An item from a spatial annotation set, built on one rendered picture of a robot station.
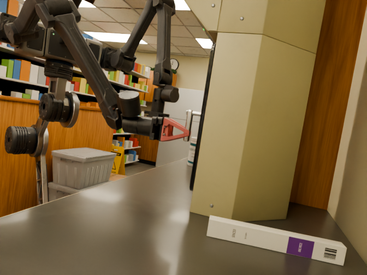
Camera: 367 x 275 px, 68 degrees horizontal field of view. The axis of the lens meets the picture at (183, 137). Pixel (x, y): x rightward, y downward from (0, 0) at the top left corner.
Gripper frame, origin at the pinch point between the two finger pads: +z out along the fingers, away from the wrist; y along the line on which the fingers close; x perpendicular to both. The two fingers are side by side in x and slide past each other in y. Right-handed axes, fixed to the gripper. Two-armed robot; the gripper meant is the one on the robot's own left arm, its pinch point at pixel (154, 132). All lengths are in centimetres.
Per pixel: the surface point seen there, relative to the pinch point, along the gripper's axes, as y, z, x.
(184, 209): 32, 15, -46
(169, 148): -151, 65, 441
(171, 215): 30, 15, -52
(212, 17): 31, -35, -46
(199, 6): 27, -38, -46
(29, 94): -217, -6, 130
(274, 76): 49, -23, -41
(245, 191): 47, 7, -44
